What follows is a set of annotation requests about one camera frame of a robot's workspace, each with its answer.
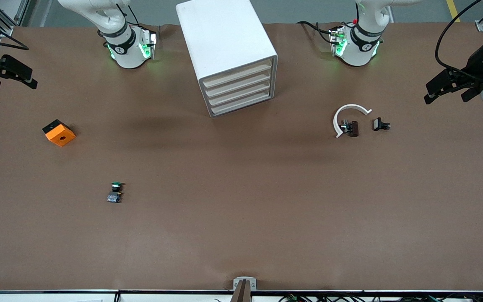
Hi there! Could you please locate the white plastic tray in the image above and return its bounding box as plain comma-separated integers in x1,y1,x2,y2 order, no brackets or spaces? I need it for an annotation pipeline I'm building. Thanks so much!
205,70,273,98

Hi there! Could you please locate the orange and black box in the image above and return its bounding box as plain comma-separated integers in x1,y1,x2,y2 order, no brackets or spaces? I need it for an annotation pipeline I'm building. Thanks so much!
42,119,76,147

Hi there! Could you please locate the dark brown small component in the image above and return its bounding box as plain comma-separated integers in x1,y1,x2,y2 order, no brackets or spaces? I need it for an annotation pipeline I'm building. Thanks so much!
340,120,359,138

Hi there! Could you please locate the white curved plastic part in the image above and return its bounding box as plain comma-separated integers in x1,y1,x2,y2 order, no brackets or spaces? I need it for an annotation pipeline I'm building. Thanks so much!
333,104,373,139

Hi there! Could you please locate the black left arm base cable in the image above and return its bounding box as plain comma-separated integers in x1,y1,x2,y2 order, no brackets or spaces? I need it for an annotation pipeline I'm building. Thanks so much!
297,20,338,44

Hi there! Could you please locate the green push button switch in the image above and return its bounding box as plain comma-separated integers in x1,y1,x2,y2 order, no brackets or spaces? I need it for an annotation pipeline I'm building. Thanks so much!
106,182,125,204

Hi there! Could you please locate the cable bundle under table edge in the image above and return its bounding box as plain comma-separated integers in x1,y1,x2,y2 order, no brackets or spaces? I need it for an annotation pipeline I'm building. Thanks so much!
278,294,483,302

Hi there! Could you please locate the white table edge rail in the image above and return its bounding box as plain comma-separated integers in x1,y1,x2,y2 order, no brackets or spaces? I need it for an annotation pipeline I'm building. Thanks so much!
0,289,483,302

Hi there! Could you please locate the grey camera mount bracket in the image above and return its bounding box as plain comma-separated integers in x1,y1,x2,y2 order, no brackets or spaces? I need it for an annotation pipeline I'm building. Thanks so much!
233,277,257,291

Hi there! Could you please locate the brown camera post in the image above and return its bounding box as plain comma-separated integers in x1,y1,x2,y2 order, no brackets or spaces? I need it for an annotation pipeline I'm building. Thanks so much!
231,280,252,302

